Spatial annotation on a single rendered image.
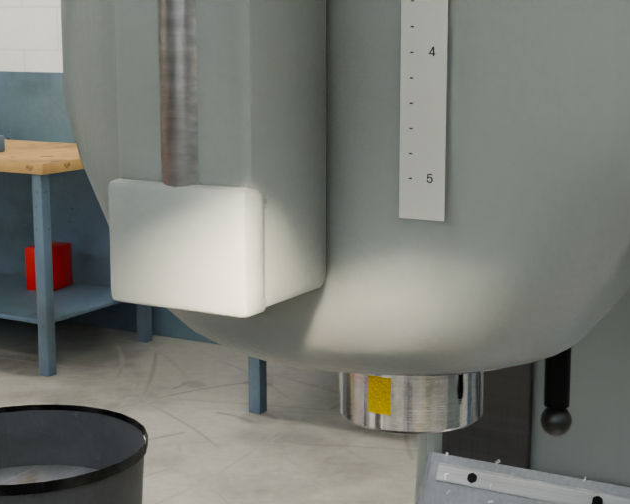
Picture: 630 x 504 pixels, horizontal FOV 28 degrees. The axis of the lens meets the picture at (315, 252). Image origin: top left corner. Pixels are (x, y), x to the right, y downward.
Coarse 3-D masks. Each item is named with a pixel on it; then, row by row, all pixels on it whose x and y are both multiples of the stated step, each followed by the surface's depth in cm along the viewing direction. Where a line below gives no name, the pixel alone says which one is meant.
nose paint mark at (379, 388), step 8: (368, 376) 39; (376, 376) 39; (368, 384) 40; (376, 384) 39; (384, 384) 39; (368, 392) 40; (376, 392) 39; (384, 392) 39; (368, 400) 40; (376, 400) 39; (384, 400) 39; (368, 408) 40; (376, 408) 39; (384, 408) 39
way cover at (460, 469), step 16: (432, 464) 83; (448, 464) 82; (464, 464) 82; (480, 464) 81; (496, 464) 81; (432, 480) 83; (448, 480) 82; (464, 480) 82; (480, 480) 81; (496, 480) 81; (512, 480) 80; (528, 480) 80; (544, 480) 79; (560, 480) 79; (576, 480) 78; (432, 496) 82; (448, 496) 82; (464, 496) 81; (480, 496) 81; (496, 496) 80; (512, 496) 80; (528, 496) 79; (544, 496) 79; (560, 496) 78; (576, 496) 78; (592, 496) 78; (608, 496) 77; (624, 496) 77
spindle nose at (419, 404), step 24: (360, 384) 40; (408, 384) 39; (432, 384) 39; (456, 384) 39; (480, 384) 40; (360, 408) 40; (408, 408) 39; (432, 408) 39; (456, 408) 40; (480, 408) 41; (408, 432) 39; (432, 432) 39
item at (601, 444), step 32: (608, 320) 76; (576, 352) 78; (608, 352) 77; (512, 384) 80; (576, 384) 78; (608, 384) 77; (512, 416) 80; (576, 416) 78; (608, 416) 77; (448, 448) 83; (480, 448) 81; (512, 448) 80; (544, 448) 80; (576, 448) 79; (608, 448) 78; (416, 480) 88; (608, 480) 78
